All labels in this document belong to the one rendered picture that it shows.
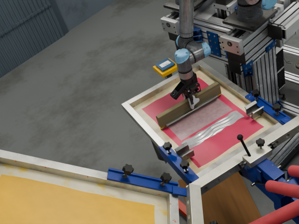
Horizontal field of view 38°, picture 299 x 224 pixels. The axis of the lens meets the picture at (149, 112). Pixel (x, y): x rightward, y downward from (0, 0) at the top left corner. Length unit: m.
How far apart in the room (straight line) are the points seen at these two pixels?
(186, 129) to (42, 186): 0.94
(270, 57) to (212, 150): 1.14
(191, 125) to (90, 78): 2.53
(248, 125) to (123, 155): 1.64
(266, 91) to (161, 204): 1.68
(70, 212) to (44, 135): 2.64
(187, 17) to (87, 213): 1.13
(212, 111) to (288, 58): 1.68
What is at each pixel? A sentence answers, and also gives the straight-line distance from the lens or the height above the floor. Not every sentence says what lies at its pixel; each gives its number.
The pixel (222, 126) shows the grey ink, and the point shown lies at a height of 0.96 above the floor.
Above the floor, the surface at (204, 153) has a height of 0.95.
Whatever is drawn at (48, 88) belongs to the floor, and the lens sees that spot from 4.88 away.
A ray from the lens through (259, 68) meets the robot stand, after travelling 3.08.
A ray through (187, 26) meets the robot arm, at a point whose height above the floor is 1.41.
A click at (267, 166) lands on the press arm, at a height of 1.04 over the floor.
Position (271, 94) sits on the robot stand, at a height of 0.38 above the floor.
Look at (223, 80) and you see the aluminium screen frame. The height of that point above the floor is 0.99.
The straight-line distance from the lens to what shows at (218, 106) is 2.44.
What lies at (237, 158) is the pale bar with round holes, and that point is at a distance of 2.03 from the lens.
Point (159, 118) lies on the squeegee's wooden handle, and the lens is 2.31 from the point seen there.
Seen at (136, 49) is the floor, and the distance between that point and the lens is 4.94.
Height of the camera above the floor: 2.56
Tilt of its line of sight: 40 degrees down
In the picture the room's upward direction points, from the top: 19 degrees counter-clockwise
